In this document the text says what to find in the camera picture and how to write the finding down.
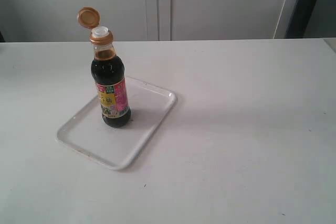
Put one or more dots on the soy sauce bottle gold cap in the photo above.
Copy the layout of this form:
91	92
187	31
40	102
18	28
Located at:
107	70

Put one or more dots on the white rectangular plastic tray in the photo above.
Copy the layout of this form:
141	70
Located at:
116	148

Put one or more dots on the white cabinet doors background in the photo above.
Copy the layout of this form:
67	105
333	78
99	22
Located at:
146	20

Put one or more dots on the dark vertical post background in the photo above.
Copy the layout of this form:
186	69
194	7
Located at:
300	18

